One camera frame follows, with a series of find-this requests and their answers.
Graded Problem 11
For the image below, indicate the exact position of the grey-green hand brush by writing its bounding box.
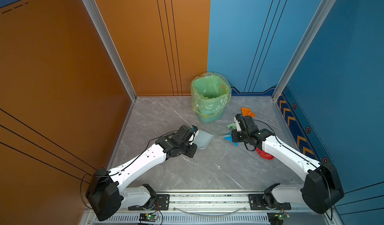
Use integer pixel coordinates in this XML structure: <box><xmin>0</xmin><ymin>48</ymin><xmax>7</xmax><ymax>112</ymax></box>
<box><xmin>222</xmin><ymin>132</ymin><xmax>232</xmax><ymax>137</ymax></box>

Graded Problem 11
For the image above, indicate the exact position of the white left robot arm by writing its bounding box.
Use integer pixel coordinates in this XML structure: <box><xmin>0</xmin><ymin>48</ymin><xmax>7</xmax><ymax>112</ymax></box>
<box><xmin>85</xmin><ymin>125</ymin><xmax>199</xmax><ymax>221</ymax></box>

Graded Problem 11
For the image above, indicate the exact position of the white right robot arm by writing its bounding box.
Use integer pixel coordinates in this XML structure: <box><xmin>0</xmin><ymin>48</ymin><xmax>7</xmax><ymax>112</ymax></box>
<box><xmin>231</xmin><ymin>114</ymin><xmax>345</xmax><ymax>214</ymax></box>

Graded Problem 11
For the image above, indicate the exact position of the mint green paper scrap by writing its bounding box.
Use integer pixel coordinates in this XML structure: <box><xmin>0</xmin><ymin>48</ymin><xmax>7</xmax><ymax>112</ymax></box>
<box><xmin>227</xmin><ymin>123</ymin><xmax>237</xmax><ymax>130</ymax></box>

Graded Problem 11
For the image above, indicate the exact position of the bright blue paper scrap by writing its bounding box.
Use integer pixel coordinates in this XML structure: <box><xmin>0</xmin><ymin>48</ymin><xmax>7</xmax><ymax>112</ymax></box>
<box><xmin>224</xmin><ymin>135</ymin><xmax>239</xmax><ymax>147</ymax></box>

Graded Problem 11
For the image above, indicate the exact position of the small orange paper scrap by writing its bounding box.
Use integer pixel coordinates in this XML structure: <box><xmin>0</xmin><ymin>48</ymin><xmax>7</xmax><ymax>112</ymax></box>
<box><xmin>241</xmin><ymin>107</ymin><xmax>256</xmax><ymax>118</ymax></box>

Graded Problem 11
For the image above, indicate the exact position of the red paper scrap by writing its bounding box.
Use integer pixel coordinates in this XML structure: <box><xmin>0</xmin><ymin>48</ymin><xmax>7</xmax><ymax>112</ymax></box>
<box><xmin>256</xmin><ymin>148</ymin><xmax>275</xmax><ymax>160</ymax></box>

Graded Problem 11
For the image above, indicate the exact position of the green trash bin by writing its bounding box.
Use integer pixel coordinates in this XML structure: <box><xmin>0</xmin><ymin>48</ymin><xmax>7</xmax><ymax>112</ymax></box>
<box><xmin>197</xmin><ymin>106</ymin><xmax>226</xmax><ymax>123</ymax></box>

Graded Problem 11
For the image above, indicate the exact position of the left green circuit board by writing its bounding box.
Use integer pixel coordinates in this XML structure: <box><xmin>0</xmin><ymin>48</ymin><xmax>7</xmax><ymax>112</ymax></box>
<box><xmin>139</xmin><ymin>213</ymin><xmax>159</xmax><ymax>224</ymax></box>

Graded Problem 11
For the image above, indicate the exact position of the green circuit board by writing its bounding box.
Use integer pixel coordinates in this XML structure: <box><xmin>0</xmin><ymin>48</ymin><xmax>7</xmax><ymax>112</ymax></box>
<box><xmin>139</xmin><ymin>213</ymin><xmax>159</xmax><ymax>224</ymax></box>
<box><xmin>267</xmin><ymin>213</ymin><xmax>291</xmax><ymax>225</ymax></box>

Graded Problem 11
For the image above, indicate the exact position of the right green circuit board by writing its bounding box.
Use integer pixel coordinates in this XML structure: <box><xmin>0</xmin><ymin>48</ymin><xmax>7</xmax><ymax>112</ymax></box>
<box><xmin>267</xmin><ymin>213</ymin><xmax>291</xmax><ymax>225</ymax></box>

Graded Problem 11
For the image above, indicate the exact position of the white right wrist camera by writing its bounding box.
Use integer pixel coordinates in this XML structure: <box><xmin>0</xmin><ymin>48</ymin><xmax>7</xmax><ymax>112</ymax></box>
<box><xmin>234</xmin><ymin>114</ymin><xmax>243</xmax><ymax>132</ymax></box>

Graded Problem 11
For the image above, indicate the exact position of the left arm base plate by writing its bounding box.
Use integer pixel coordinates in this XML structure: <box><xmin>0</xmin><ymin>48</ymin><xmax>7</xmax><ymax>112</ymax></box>
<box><xmin>128</xmin><ymin>194</ymin><xmax>170</xmax><ymax>211</ymax></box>

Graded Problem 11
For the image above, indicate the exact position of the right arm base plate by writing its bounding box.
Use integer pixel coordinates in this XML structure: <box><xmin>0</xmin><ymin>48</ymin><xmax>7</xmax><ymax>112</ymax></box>
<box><xmin>248</xmin><ymin>194</ymin><xmax>292</xmax><ymax>210</ymax></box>

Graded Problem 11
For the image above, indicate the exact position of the aluminium front rail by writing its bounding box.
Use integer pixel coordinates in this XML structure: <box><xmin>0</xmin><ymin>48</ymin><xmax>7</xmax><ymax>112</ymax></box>
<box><xmin>83</xmin><ymin>191</ymin><xmax>340</xmax><ymax>214</ymax></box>

